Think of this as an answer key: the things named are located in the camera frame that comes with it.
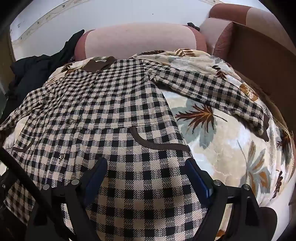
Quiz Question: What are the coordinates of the black beige checkered shirt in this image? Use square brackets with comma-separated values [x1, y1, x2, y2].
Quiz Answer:
[1, 58, 266, 240]

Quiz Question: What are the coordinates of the leaf pattern fleece blanket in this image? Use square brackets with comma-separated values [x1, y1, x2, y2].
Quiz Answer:
[4, 48, 295, 241]

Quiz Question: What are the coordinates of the black garment pile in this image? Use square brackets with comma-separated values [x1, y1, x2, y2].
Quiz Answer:
[3, 30, 85, 115]

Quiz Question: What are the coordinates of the brown wooden side panel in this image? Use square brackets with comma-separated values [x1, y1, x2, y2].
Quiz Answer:
[227, 23, 295, 132]

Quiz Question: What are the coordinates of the pink brown sofa backrest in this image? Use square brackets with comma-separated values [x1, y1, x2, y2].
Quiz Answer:
[74, 23, 207, 61]

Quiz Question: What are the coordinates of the pink brown sofa armrest cushion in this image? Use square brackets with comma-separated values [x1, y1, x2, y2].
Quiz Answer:
[200, 4, 289, 58]

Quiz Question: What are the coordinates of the small black object on sofa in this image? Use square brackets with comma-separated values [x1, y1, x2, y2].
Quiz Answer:
[187, 22, 200, 32]

